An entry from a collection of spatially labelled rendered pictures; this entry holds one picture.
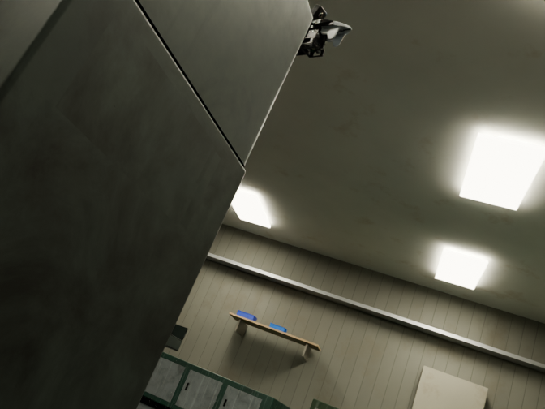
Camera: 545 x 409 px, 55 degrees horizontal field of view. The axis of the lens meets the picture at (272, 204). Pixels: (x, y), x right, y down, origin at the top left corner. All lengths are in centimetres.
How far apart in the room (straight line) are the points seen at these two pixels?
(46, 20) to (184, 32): 23
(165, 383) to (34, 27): 746
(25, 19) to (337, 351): 893
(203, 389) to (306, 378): 225
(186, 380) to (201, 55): 718
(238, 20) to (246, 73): 9
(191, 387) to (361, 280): 367
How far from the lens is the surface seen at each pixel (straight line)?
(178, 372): 791
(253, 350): 958
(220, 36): 86
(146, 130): 73
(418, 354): 937
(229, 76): 89
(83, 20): 65
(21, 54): 61
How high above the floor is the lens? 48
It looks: 21 degrees up
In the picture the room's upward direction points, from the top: 23 degrees clockwise
